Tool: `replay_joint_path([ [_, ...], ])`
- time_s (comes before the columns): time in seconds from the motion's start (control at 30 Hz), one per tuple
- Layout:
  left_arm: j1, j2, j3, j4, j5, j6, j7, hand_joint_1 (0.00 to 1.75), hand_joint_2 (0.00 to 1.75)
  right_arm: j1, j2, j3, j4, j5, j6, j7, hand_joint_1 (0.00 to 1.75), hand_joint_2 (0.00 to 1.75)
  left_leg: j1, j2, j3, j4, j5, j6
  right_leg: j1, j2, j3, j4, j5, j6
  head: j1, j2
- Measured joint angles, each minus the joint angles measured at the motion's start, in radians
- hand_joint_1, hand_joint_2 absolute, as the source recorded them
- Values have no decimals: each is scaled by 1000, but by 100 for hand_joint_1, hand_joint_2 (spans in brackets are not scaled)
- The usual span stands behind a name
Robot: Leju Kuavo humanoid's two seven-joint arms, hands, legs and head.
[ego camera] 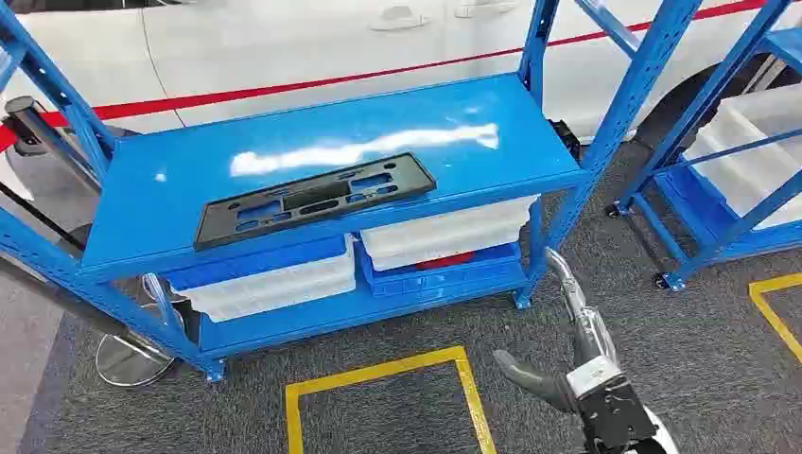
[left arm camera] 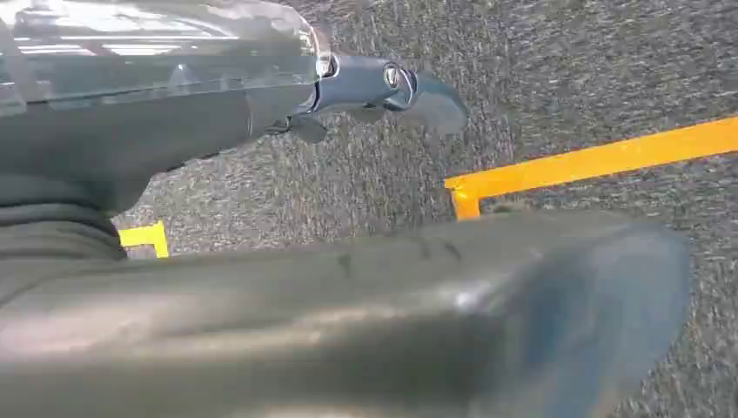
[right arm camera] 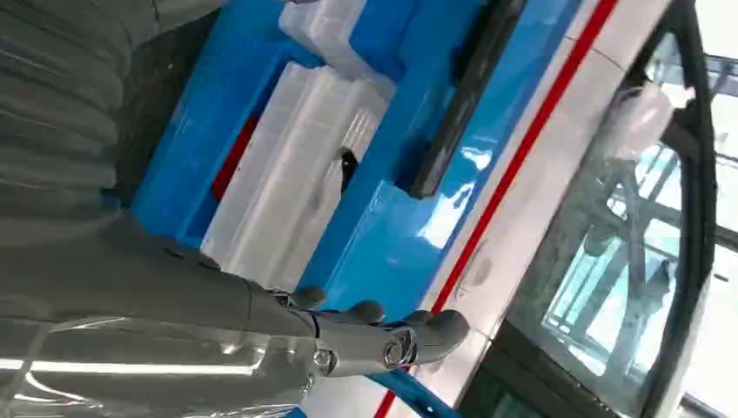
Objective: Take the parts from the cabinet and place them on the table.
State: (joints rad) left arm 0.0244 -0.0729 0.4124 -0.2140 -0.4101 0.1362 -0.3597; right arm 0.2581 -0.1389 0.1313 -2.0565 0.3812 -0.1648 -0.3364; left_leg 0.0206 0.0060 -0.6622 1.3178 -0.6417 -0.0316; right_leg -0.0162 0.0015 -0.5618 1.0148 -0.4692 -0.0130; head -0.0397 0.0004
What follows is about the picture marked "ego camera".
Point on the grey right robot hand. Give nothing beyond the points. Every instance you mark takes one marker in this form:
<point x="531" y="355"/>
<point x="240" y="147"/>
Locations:
<point x="592" y="338"/>

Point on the blue plastic crate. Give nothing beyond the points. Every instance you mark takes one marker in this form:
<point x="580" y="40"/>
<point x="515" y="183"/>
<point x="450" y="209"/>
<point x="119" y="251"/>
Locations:
<point x="438" y="281"/>
<point x="250" y="263"/>

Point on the red part in crate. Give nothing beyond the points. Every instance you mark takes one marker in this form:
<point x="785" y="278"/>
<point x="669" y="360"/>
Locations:
<point x="445" y="261"/>

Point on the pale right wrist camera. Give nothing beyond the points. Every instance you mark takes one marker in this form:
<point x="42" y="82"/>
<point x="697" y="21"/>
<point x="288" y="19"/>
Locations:
<point x="595" y="378"/>

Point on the red barrier belt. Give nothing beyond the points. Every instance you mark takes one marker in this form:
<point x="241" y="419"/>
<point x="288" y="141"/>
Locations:
<point x="250" y="94"/>

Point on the white car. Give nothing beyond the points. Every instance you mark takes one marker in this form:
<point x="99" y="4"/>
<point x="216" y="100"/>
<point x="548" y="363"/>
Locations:
<point x="282" y="50"/>

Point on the chrome-based stanchion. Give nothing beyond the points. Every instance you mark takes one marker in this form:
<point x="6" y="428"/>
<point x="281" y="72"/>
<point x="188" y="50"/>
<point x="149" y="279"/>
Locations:
<point x="135" y="360"/>

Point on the black plastic plate with cutouts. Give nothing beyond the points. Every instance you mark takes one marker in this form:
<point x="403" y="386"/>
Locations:
<point x="413" y="175"/>

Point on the white plastic crate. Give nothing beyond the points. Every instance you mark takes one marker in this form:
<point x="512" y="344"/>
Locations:
<point x="438" y="235"/>
<point x="770" y="110"/>
<point x="733" y="169"/>
<point x="269" y="291"/>

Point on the blue metal shelf rack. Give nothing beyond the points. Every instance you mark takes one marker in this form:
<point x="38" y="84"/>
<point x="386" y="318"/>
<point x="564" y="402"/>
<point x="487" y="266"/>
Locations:
<point x="695" y="200"/>
<point x="313" y="125"/>

